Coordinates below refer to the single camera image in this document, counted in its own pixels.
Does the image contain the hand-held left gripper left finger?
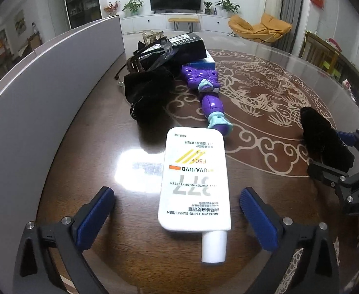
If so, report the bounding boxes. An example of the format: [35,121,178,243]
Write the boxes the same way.
[12,186,116,294]

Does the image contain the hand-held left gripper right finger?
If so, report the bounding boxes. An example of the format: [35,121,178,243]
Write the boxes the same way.
[239,187,341,294]

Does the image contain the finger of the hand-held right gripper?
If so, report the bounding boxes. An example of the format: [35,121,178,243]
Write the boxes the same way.
[335,129,359,160]
[308,162,351,190]

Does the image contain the small black velvet pouch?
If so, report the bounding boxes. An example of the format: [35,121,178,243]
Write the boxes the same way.
[300,107,355,173]

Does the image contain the white sunscreen tube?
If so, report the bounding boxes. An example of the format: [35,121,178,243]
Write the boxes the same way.
[157,127,231,264]

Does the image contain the black box with white labels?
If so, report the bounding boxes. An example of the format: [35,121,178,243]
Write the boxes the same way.
[164,32,207,63]

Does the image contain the wooden desktop with pale pattern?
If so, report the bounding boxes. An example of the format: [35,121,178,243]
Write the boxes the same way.
[36,31,359,294]

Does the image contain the grey partition board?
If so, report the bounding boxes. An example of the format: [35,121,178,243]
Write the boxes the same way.
[0,15,126,282]

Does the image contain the purple toy wand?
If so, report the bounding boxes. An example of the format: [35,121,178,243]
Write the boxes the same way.
[181,64,233,137]

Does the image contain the yellow lounge chair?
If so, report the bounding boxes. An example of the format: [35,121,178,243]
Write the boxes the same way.
[228,13,293,44]

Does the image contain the large black velvet pouch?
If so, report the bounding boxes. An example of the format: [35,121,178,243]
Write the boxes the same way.
[123,67,175,123]

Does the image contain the grey curtain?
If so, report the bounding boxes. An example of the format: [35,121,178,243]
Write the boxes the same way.
[262,0,305,52]

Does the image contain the dark sunglasses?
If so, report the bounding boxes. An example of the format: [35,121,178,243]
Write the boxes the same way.
[115,56,145,80]

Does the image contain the blue and white box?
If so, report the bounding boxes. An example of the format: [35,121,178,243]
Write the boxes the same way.
[186,53,216,71]

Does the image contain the wide green potted plant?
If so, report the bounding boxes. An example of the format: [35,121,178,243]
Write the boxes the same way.
[215,0,240,17]

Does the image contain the clear safety glasses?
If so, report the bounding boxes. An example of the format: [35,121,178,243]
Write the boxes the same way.
[131,38,180,71]

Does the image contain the clear glass cup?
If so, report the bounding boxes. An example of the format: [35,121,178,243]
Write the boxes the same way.
[141,30,165,45]

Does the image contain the wooden bench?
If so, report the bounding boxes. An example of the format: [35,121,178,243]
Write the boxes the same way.
[168,17,200,32]

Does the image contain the white television cabinet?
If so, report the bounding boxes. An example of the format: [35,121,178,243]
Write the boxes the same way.
[120,13,238,34]

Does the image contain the white door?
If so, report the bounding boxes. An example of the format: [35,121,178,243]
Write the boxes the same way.
[47,0,67,34]

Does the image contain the red flower vase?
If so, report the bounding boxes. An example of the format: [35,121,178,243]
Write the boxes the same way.
[104,1,120,16]

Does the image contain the bushy green potted plant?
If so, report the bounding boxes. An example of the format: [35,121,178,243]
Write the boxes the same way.
[123,0,145,16]

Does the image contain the dark glass display cabinet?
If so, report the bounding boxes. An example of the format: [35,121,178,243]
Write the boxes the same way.
[62,0,102,29]

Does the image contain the framed wall painting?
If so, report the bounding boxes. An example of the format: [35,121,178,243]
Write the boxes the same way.
[14,10,26,34]

